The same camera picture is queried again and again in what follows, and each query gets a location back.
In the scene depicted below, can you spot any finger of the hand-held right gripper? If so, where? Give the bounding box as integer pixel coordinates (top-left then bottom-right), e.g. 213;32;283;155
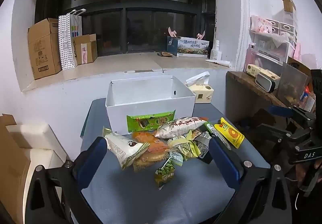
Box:
252;123;314;145
269;104;315;126

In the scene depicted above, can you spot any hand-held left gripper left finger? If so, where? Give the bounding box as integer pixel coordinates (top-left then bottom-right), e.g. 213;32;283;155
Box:
25;136;108;224

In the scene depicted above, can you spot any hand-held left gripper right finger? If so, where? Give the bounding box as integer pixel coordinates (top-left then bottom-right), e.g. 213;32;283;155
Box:
209;136;293;224

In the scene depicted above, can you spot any black silver snack packet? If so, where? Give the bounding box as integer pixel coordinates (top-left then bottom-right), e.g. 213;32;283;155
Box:
194;131;214;164

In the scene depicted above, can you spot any yellow sunflower snack packet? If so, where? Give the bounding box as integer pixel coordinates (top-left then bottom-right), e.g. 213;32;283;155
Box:
214;117;245;149

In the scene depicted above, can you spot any white triangular snack packet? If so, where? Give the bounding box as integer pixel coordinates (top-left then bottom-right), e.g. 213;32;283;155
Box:
104;132;151;170

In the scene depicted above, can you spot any dark green snack packet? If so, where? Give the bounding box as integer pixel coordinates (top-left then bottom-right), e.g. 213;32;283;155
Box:
204;121;217;136

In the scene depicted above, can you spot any yellow green snack packet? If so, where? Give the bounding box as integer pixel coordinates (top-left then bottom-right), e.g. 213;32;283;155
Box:
167;130;202;161

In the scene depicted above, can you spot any small green white packet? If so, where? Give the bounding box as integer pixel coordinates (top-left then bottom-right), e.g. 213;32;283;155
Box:
169;151;184;165

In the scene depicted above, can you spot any white cardboard box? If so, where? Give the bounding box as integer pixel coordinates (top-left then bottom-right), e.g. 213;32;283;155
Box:
105;75;197;135

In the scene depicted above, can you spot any clear round cookie packet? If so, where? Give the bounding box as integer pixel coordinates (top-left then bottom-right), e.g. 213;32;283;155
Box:
133;151;169;173

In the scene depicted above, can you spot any white brown rice cracker packet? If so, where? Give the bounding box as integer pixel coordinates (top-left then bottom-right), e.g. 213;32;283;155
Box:
154;116;209;139

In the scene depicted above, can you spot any orange pastry packet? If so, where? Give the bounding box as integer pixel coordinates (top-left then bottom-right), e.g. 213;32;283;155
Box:
132;131;169;154

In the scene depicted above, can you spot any green pea snack packet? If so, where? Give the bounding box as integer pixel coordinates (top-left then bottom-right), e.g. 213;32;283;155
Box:
154;159;175;190

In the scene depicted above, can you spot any green seaweed snack packet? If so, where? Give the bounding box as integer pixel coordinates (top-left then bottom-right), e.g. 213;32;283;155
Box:
126;111;176;134

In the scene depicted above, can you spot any clear plastic container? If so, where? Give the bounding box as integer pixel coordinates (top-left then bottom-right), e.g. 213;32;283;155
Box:
277;62;309;107

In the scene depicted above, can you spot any white alarm clock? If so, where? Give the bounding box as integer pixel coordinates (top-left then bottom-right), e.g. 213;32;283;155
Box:
255;72;276;93

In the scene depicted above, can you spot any dark wooden side table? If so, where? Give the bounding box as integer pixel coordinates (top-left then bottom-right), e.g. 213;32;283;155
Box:
226;70;302;126

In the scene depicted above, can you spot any cream yellow carton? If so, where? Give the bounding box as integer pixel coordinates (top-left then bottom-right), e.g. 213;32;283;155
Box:
245;64;280;88

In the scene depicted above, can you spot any pink flat pack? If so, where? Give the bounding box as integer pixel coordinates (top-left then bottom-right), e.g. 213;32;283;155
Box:
245;44;256;66

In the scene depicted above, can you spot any clear drawer organizer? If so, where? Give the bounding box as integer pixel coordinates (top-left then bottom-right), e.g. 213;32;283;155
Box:
252;19;298;66

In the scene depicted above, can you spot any cream tissue pack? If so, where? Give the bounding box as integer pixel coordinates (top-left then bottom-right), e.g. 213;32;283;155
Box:
186;72;214;104

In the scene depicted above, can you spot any white paper roll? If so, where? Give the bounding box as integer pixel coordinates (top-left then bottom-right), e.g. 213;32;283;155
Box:
205;59;231;68

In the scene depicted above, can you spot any flat brown cardboard sheet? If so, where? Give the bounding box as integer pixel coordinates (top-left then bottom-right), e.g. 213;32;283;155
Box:
0;113;31;214

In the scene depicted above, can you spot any white plastic bottle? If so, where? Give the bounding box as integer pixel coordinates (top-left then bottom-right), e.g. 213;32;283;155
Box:
210;40;222;61

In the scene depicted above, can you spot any pink patterned packet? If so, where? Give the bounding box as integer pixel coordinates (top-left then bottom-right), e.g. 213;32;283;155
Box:
250;16;272;33

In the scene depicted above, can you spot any landscape printed box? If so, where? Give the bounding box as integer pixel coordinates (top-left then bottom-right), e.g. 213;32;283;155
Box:
176;37;210;58

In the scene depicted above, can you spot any small brown cardboard box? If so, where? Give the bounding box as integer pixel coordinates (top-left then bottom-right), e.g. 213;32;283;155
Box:
73;34;98;65

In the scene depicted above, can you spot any large brown cardboard box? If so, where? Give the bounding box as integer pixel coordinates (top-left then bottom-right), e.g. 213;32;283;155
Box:
28;18;62;80

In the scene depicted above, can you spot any polka dot paper bag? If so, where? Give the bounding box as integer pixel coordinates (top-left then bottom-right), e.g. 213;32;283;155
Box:
58;9;86;71

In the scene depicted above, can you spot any dark blue box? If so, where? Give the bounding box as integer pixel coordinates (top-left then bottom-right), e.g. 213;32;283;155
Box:
166;36;179;54

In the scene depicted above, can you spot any cardboard piece on wall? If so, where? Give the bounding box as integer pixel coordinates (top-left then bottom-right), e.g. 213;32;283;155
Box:
281;0;297;13

